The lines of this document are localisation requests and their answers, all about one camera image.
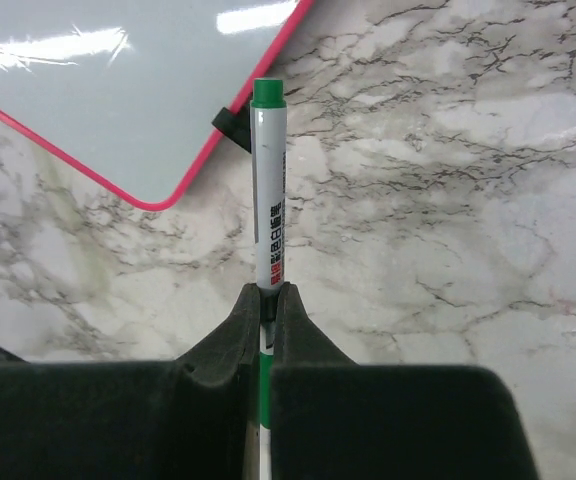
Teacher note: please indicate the green whiteboard marker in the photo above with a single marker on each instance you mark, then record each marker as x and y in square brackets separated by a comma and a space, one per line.
[268, 121]

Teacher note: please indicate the black clip on whiteboard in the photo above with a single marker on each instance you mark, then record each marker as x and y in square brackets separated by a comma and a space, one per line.
[235, 126]

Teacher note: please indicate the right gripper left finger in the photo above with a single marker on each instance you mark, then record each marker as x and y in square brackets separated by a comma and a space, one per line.
[193, 417]

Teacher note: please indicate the whiteboard with pink frame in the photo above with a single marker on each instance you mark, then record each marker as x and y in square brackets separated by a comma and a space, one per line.
[125, 91]

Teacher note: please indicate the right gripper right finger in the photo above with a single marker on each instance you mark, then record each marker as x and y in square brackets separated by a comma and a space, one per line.
[332, 418]

